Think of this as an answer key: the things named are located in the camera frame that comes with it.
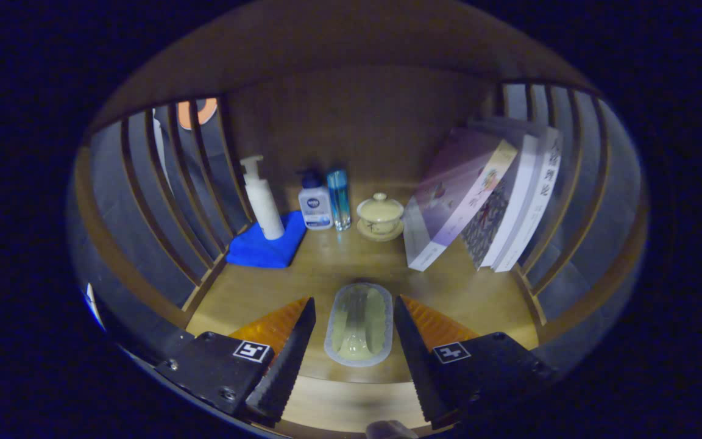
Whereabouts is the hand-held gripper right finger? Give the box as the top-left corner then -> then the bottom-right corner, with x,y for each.
394,294 -> 559,430

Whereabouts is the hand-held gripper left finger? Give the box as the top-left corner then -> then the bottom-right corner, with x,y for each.
155,296 -> 317,427

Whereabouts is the green soap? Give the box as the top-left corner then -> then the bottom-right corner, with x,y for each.
324,282 -> 394,368

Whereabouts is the wooden countertop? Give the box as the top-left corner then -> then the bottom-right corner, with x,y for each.
186,177 -> 541,385

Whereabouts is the wooden cabinet with slatted shelf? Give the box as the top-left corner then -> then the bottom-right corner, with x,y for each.
68,0 -> 650,439

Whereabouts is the blue folded cloth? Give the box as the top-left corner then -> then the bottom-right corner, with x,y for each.
225,210 -> 307,269

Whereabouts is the white pump bottle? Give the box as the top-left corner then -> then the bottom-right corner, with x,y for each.
240,155 -> 285,240

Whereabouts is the beige lidded tea cup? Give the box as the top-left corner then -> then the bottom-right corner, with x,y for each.
356,193 -> 405,242

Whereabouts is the patterned cover book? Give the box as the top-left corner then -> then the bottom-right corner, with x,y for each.
461,133 -> 539,270

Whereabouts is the white bottle with blue cap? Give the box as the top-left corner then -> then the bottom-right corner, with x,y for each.
298,169 -> 334,230

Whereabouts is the slim teal bottle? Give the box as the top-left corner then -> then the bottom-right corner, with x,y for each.
326,169 -> 352,232

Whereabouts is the purple cover book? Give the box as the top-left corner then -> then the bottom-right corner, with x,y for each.
403,127 -> 519,272

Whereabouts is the white spine book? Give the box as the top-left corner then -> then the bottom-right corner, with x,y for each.
491,125 -> 564,273

